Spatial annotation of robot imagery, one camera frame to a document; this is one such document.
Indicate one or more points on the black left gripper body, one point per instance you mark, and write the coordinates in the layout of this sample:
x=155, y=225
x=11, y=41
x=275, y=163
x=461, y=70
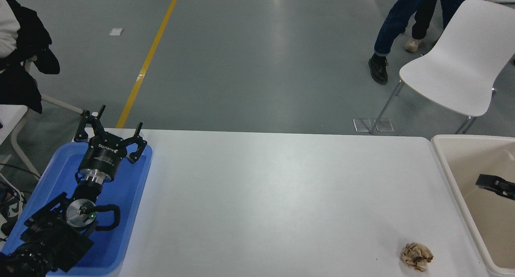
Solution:
x=102, y=156

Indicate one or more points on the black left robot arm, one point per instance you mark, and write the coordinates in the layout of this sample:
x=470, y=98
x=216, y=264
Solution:
x=52, y=232

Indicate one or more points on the clear floor plate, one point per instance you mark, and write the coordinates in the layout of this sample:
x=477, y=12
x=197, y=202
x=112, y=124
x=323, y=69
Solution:
x=362, y=125
x=385, y=125

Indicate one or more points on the large pale bin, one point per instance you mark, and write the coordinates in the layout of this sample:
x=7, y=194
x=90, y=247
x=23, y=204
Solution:
x=462, y=168

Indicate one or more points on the chair with white tube legs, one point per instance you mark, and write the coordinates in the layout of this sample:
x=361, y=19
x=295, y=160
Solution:
x=60, y=102

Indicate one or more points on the blue plastic tray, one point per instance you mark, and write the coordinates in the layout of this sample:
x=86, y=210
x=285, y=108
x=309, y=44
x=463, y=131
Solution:
x=128, y=196

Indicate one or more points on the small white side table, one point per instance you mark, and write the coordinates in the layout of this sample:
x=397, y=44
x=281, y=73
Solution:
x=10, y=118

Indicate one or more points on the white paper scrap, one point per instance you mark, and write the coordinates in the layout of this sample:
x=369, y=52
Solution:
x=116, y=31

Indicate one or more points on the crumpled tan paper ball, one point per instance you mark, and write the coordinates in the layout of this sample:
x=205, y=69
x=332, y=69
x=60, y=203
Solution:
x=416, y=257

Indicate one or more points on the seated person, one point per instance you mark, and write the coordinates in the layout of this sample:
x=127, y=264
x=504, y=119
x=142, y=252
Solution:
x=24, y=31

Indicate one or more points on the white shell chair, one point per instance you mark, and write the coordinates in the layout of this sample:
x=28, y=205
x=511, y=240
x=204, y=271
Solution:
x=462, y=56

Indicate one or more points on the standing person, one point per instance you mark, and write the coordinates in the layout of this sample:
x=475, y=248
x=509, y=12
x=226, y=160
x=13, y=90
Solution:
x=398, y=19

